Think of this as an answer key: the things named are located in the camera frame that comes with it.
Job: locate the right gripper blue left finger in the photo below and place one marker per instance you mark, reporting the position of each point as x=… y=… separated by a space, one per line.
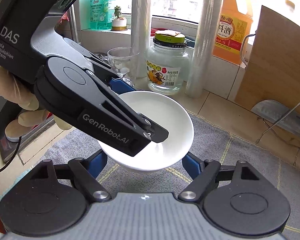
x=84 y=174

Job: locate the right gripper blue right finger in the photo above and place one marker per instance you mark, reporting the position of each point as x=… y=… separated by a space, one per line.
x=203 y=174

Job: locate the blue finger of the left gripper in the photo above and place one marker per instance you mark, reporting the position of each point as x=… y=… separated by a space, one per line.
x=119 y=86
x=135 y=119

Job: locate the white bowl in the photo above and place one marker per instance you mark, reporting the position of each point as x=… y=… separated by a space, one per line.
x=172 y=136

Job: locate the left gloved hand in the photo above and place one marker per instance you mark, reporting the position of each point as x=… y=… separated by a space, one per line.
x=12 y=90

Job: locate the grey teal checked towel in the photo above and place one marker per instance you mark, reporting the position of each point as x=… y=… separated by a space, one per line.
x=257 y=197

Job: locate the clear glass mug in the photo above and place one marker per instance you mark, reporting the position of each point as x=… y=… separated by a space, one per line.
x=124 y=62

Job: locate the glass jar yellow lid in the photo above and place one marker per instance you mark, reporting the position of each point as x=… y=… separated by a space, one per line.
x=167 y=62

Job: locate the small potted plant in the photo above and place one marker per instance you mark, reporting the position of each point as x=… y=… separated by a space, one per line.
x=119 y=23

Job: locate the green dish soap bottle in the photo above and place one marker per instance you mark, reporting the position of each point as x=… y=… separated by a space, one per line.
x=101 y=14

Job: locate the short clear film roll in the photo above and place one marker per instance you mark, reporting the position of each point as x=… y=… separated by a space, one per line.
x=141 y=20

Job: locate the tall clear film roll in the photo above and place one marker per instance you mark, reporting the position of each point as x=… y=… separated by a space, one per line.
x=203 y=47

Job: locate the orange cooking wine jug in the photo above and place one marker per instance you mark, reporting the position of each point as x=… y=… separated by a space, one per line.
x=234 y=25

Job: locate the bamboo cutting board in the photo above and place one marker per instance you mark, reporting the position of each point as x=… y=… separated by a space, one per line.
x=273 y=70

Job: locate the steel wire rack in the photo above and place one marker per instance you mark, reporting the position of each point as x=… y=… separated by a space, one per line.
x=270 y=127

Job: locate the black handled kitchen knife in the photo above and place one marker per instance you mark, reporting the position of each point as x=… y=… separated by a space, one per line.
x=273 y=111

